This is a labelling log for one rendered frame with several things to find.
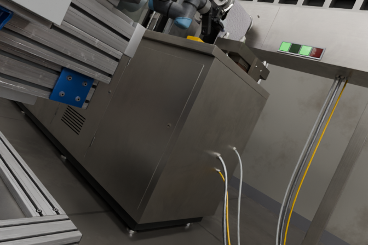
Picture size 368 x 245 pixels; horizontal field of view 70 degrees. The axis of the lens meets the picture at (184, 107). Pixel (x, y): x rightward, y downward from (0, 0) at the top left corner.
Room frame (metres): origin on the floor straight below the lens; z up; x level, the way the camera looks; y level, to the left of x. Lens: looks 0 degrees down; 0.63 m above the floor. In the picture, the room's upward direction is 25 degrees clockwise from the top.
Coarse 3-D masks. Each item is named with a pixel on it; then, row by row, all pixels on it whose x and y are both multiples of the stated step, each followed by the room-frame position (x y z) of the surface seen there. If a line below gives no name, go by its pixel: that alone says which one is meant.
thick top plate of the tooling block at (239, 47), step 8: (216, 40) 1.39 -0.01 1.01; (224, 40) 1.36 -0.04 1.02; (232, 40) 1.33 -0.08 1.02; (224, 48) 1.35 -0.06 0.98; (232, 48) 1.32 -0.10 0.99; (240, 48) 1.30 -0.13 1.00; (248, 48) 1.35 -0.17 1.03; (240, 56) 1.33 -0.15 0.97; (248, 56) 1.37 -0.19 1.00; (248, 64) 1.41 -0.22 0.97; (264, 72) 1.56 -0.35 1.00
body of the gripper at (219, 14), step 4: (212, 0) 1.31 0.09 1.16; (212, 4) 1.32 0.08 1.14; (216, 4) 1.34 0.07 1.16; (212, 8) 1.34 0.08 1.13; (216, 8) 1.35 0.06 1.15; (220, 8) 1.34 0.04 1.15; (208, 12) 1.30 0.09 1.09; (212, 12) 1.34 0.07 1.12; (216, 12) 1.35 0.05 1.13; (220, 12) 1.36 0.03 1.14; (224, 12) 1.37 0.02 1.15; (212, 16) 1.35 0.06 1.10; (216, 16) 1.34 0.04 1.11; (220, 16) 1.38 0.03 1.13; (212, 20) 1.35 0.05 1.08; (216, 20) 1.35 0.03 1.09; (212, 24) 1.40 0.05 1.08; (216, 24) 1.38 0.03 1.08
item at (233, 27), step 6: (228, 12) 1.45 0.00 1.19; (228, 18) 1.47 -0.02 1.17; (234, 18) 1.51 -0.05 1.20; (228, 24) 1.49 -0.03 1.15; (234, 24) 1.52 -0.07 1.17; (240, 24) 1.57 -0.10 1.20; (228, 30) 1.50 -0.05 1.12; (234, 30) 1.54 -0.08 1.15; (240, 30) 1.59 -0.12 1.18; (234, 36) 1.56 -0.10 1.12; (240, 36) 1.61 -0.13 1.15
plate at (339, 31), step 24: (264, 24) 1.67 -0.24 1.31; (288, 24) 1.58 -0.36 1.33; (312, 24) 1.49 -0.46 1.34; (336, 24) 1.41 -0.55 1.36; (360, 24) 1.34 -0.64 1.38; (264, 48) 1.62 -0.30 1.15; (336, 48) 1.38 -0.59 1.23; (360, 48) 1.31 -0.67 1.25; (312, 72) 1.62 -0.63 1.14; (336, 72) 1.45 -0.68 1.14; (360, 72) 1.31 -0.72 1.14
